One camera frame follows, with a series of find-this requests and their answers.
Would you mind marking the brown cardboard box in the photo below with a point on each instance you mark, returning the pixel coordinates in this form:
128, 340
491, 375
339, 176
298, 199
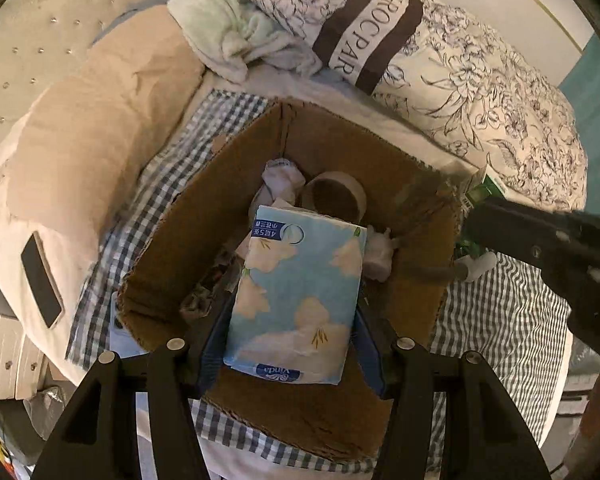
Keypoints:
390, 170

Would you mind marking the brown tape roll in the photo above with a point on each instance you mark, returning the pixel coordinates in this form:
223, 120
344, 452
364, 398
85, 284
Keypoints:
357, 192

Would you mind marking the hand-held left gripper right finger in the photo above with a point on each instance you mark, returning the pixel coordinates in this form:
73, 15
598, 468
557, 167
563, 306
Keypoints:
370, 360

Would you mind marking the green box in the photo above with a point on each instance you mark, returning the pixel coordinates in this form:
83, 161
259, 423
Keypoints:
480, 192

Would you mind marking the green packet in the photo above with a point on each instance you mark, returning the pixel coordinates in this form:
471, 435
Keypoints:
464, 250

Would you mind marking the dark patterned cloth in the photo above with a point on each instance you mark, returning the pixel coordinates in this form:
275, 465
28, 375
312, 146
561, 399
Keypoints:
196, 302

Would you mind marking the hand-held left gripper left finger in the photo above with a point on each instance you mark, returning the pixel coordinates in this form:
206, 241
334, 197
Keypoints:
212, 360

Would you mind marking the beige pillow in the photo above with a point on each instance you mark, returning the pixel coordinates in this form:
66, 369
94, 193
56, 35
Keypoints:
80, 160

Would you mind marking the white foam tube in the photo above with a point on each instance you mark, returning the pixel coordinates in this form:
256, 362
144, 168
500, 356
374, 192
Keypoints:
480, 266

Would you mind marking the checked cloth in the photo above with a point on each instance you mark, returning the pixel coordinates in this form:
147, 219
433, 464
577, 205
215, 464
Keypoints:
490, 320

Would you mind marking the floral pillow with brown stripes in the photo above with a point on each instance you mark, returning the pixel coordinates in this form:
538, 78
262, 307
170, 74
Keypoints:
330, 10

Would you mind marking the black phone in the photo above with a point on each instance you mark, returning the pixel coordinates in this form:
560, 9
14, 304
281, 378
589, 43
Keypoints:
42, 280

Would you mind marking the teal curtain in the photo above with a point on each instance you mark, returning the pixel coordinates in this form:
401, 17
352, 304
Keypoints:
595, 110

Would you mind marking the white drawer unit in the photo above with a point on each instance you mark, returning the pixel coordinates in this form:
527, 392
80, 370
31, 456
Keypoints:
5, 355

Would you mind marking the pale green towel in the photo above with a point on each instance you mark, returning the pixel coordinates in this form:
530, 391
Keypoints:
230, 25

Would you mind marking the light blue packet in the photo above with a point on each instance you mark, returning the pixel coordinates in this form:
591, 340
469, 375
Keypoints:
122, 335

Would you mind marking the white sock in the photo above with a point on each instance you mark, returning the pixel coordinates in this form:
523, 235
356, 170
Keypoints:
380, 255
282, 180

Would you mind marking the floral duvet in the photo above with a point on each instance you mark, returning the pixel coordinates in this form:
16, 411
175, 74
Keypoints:
505, 110

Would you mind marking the blue floral tissue pack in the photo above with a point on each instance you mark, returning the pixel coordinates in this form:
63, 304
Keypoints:
300, 300

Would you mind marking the white tufted headboard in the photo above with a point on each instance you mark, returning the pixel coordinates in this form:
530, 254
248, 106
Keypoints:
55, 25

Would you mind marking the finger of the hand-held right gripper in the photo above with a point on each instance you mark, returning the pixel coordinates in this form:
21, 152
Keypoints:
530, 232

